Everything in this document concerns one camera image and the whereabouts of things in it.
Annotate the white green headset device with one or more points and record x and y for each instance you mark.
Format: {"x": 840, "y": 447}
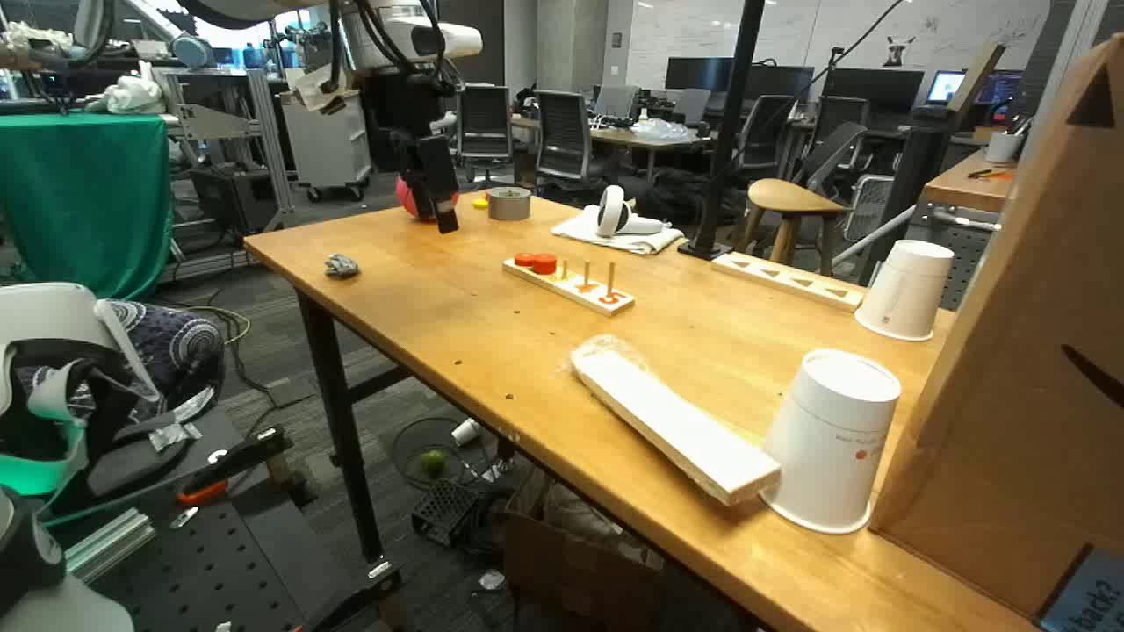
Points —
{"x": 46, "y": 310}

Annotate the green cloth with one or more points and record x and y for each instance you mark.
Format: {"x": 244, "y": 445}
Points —
{"x": 83, "y": 198}

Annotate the small yellow object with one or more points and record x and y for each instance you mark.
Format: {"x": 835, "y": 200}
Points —
{"x": 480, "y": 200}

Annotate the grey patterned fabric bundle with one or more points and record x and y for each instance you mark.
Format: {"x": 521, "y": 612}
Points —
{"x": 177, "y": 345}

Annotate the crumpled foil ball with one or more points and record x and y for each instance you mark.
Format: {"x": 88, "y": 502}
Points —
{"x": 342, "y": 263}

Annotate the white wooden peg board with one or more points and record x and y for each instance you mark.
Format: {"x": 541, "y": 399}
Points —
{"x": 575, "y": 289}

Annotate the dark computer monitor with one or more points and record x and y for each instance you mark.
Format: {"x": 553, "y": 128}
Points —
{"x": 782, "y": 80}
{"x": 696, "y": 73}
{"x": 874, "y": 93}

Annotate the black metal pole stand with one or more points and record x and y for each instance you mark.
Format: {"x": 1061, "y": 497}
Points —
{"x": 724, "y": 128}

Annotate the round wooden stool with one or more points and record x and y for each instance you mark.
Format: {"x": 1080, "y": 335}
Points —
{"x": 796, "y": 198}

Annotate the grey metal table frame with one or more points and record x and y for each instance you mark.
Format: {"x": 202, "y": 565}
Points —
{"x": 265, "y": 143}

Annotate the wooden office desk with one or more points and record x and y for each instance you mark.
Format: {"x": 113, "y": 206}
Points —
{"x": 651, "y": 139}

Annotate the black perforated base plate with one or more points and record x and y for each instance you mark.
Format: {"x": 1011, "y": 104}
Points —
{"x": 233, "y": 562}

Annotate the white crumpled plastic bag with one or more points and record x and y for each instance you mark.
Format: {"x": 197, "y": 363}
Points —
{"x": 131, "y": 93}

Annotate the long white wrapped board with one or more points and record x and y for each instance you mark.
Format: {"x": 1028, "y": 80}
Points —
{"x": 668, "y": 417}

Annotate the green tennis ball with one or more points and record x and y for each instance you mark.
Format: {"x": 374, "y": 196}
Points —
{"x": 433, "y": 465}

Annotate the lit blue computer monitor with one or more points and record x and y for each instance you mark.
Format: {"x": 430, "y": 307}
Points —
{"x": 945, "y": 87}

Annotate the black plastic crate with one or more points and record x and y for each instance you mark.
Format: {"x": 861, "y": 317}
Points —
{"x": 451, "y": 510}

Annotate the long wooden workbench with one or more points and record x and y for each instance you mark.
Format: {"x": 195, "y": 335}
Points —
{"x": 966, "y": 184}

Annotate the white rolling cabinet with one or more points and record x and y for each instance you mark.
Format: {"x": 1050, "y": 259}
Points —
{"x": 321, "y": 143}

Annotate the small white cup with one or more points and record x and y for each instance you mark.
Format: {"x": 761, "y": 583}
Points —
{"x": 466, "y": 433}
{"x": 1002, "y": 145}

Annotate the black metal table leg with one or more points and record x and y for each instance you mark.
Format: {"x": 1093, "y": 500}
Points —
{"x": 339, "y": 423}

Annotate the grey tape roll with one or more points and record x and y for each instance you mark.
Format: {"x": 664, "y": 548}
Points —
{"x": 508, "y": 206}

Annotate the grey mesh office chair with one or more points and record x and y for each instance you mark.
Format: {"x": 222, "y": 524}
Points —
{"x": 563, "y": 134}
{"x": 766, "y": 128}
{"x": 487, "y": 123}

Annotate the light wooden hole strip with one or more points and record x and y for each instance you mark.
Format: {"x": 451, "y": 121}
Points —
{"x": 791, "y": 282}

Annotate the large cardboard box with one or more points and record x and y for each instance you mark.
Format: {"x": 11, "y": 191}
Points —
{"x": 1032, "y": 352}

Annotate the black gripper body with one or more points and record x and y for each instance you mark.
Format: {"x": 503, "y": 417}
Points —
{"x": 390, "y": 117}

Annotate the aluminium extrusion bar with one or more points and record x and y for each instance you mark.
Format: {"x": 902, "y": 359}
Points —
{"x": 106, "y": 547}

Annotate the white paper cup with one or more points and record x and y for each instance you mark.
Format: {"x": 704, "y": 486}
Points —
{"x": 829, "y": 441}
{"x": 906, "y": 289}

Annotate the small brown cardboard box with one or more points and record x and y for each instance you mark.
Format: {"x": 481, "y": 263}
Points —
{"x": 586, "y": 572}

